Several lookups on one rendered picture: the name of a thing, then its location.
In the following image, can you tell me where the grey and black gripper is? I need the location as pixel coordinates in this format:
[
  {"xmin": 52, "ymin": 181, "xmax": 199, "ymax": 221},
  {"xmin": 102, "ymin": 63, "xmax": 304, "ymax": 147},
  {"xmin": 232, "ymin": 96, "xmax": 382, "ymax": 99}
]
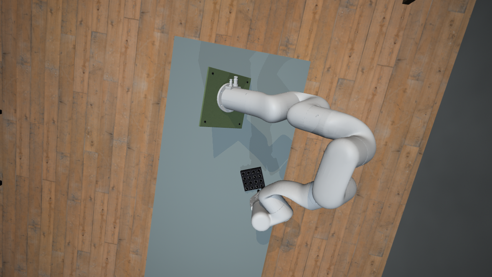
[{"xmin": 250, "ymin": 190, "xmax": 261, "ymax": 210}]

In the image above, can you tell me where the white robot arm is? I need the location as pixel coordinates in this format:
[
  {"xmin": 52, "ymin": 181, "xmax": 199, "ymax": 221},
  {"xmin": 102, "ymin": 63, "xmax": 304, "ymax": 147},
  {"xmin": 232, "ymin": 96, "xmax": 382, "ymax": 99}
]
[{"xmin": 217, "ymin": 76, "xmax": 376, "ymax": 232}]

